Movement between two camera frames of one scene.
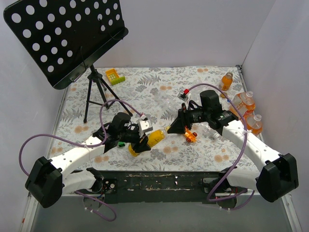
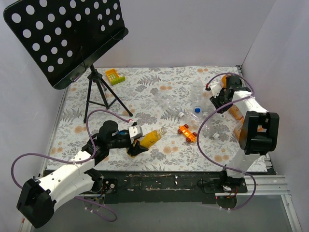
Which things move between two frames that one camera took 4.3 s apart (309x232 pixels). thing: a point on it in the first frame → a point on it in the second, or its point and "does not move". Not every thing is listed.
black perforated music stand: x=61 y=37 does not move
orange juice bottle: x=226 y=81 does not move
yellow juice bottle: x=154 y=138 does not move
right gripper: x=182 y=118 → x=219 y=102
